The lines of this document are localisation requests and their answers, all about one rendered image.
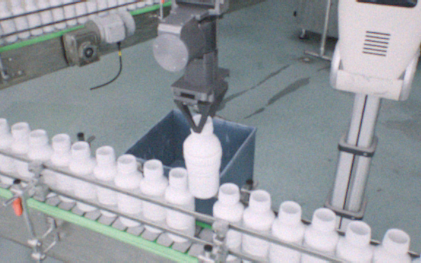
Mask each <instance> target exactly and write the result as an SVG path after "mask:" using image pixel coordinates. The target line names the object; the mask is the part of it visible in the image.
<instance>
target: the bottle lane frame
mask: <svg viewBox="0 0 421 263"><path fill-rule="evenodd" d="M10 188H11V187H9V188H2V187H0V237H2V238H4V239H6V240H9V241H11V242H14V243H17V244H21V245H23V246H25V247H27V248H30V249H32V250H33V248H32V246H30V245H29V244H28V241H29V235H28V232H27V229H26V225H25V222H24V220H23V215H22V214H21V215H20V216H18V215H17V214H16V212H15V210H14V207H13V205H12V204H11V205H10V206H9V207H8V208H4V207H3V205H2V204H3V203H5V202H6V201H7V200H8V199H9V198H11V197H12V192H11V191H10ZM34 196H35V195H34ZM34 196H32V197H30V199H28V200H27V204H28V207H29V211H30V214H31V218H32V221H33V225H34V229H35V232H36V235H37V237H40V238H41V237H42V236H43V235H44V234H45V233H46V232H47V231H48V230H49V229H50V224H49V222H48V217H50V218H53V219H54V222H55V225H56V229H53V230H52V232H55V233H57V234H58V238H59V242H57V243H56V244H55V245H54V246H53V247H52V248H51V249H50V250H49V251H48V252H47V253H46V254H47V256H49V257H51V258H53V259H56V260H58V261H60V262H63V263H198V258H197V257H195V256H192V255H189V249H190V248H189V249H188V250H187V251H186V252H185V253H184V252H181V251H177V250H175V249H173V248H172V245H173V244H172V245H171V246H169V247H166V246H163V245H160V244H158V243H157V242H156V241H157V240H158V238H159V237H157V238H156V239H155V240H154V241H153V242H151V241H150V240H146V239H144V238H142V234H143V232H142V233H141V234H140V235H139V236H136V235H133V234H130V233H128V232H126V230H127V229H128V227H127V228H125V230H123V231H122V230H120V229H117V228H115V227H113V223H112V224H110V225H107V224H101V223H99V222H98V220H99V218H100V217H101V216H100V217H99V218H98V219H97V220H95V221H93V220H91V219H89V218H86V217H85V214H86V213H85V214H83V215H82V216H79V215H78V214H75V213H72V211H71V210H72V209H70V210H68V211H67V210H63V209H61V208H59V207H58V205H59V204H60V203H59V204H57V205H56V206H54V205H48V204H46V201H47V200H48V199H47V200H45V201H44V202H40V201H38V200H35V199H34V198H33V197H34ZM195 224H197V225H200V226H201V227H202V228H201V230H200V232H201V231H202V230H203V229H204V228H209V229H213V226H211V225H208V224H204V223H202V222H199V221H196V220H195ZM43 240H44V241H43V245H42V246H43V248H44V250H45V249H46V248H47V247H48V246H49V245H50V244H51V243H52V242H53V241H54V240H53V238H52V235H51V233H50V234H49V235H48V236H47V237H45V238H44V239H43Z"/></svg>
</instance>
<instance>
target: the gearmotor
mask: <svg viewBox="0 0 421 263"><path fill-rule="evenodd" d="M134 30H135V24H134V19H133V17H132V16H131V15H130V14H129V13H128V12H127V11H125V10H121V11H118V12H114V13H111V14H106V15H101V16H98V17H95V18H92V19H88V20H87V21H86V22H85V24H84V27H82V28H77V29H75V30H71V31H67V32H66V33H64V34H62V35H63V39H64V46H65V51H66V56H67V61H68V63H69V66H70V67H73V66H74V65H75V64H76V65H78V67H79V68H80V67H82V66H86V65H89V64H92V63H94V62H96V61H100V58H99V48H98V47H99V46H101V45H105V44H107V43H110V44H113V43H115V42H117V45H118V49H119V56H120V63H121V68H120V71H119V73H118V75H117V76H116V77H114V78H113V79H112V80H111V81H109V82H107V83H105V84H102V85H99V86H97V87H94V88H90V90H93V89H96V88H99V87H102V86H104V85H107V84H109V83H111V82H113V81H114V80H115V79H116V78H117V77H118V76H119V75H120V73H121V70H122V58H121V55H122V54H121V40H123V39H125V37H129V36H131V35H133V33H134Z"/></svg>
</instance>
